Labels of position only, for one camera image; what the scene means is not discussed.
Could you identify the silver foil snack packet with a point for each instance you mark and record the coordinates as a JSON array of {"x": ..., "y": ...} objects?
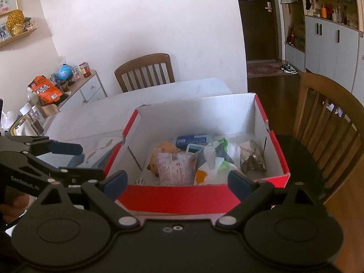
[{"x": 251, "y": 159}]

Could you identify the orange bottle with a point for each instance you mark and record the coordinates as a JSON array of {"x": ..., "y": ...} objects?
[{"x": 324, "y": 12}]

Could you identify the red patterned door rug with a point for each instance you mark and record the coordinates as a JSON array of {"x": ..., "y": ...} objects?
[{"x": 263, "y": 69}]

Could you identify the blue snack packet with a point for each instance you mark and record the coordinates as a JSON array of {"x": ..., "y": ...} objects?
[{"x": 190, "y": 140}]

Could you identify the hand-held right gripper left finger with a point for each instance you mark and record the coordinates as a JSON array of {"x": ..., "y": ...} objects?
[{"x": 115, "y": 182}]

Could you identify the person's left hand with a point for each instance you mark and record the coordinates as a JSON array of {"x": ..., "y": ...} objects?
[{"x": 18, "y": 203}]

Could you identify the white blue sausage packet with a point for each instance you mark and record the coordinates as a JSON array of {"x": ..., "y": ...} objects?
[{"x": 194, "y": 148}]

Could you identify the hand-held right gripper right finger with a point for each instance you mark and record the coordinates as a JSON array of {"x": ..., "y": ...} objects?
[{"x": 241, "y": 182}]

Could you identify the crumpled clear plastic bag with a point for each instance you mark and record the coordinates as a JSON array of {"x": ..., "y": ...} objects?
[{"x": 8, "y": 119}]

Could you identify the dark wooden door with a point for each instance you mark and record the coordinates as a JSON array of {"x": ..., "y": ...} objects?
[{"x": 256, "y": 28}]

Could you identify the red cardboard shoe box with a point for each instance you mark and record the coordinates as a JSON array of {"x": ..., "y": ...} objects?
[{"x": 199, "y": 111}]

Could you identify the white drawer cabinet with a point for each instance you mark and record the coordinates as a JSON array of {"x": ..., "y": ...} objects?
[{"x": 91, "y": 88}]

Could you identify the light wooden stool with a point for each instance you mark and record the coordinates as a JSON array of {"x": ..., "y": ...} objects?
[{"x": 49, "y": 110}]

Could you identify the yellow round snack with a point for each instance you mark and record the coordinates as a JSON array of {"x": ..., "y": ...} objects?
[{"x": 167, "y": 148}]

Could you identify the gold ornament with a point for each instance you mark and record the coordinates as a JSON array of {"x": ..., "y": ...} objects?
[{"x": 15, "y": 20}]

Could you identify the white plastic bag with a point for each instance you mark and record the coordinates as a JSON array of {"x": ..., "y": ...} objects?
[{"x": 216, "y": 162}]

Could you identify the white wooden wall cabinet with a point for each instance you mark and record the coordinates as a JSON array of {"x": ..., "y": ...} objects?
[{"x": 327, "y": 42}]

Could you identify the wooden wall shelf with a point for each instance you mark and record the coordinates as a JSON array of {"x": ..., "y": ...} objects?
[{"x": 20, "y": 36}]

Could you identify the pink bread packet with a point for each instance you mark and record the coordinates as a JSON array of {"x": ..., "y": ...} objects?
[{"x": 173, "y": 170}]

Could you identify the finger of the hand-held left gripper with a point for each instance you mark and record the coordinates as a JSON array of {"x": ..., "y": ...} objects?
[
  {"x": 85, "y": 174},
  {"x": 66, "y": 148}
]

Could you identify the dark blue speckled mat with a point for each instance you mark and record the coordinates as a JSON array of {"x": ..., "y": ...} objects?
[{"x": 76, "y": 160}]

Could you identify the jar with red lid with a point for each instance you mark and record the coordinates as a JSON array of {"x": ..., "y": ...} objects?
[{"x": 84, "y": 71}]

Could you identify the black sneaker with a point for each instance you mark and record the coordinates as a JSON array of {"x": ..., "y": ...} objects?
[
  {"x": 285, "y": 68},
  {"x": 293, "y": 70}
]

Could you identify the framed wall picture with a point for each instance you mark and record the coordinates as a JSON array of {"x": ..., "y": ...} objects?
[{"x": 8, "y": 4}]

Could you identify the glass water bottle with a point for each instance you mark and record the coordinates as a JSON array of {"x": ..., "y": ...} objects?
[{"x": 35, "y": 125}]

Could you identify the orange snack bag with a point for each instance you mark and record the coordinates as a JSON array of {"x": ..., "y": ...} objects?
[{"x": 45, "y": 91}]

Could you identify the small blue globe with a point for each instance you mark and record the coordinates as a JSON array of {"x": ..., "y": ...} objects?
[{"x": 64, "y": 72}]

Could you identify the brown wooden chair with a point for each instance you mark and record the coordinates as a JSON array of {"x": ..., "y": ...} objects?
[
  {"x": 142, "y": 62},
  {"x": 312, "y": 91}
]

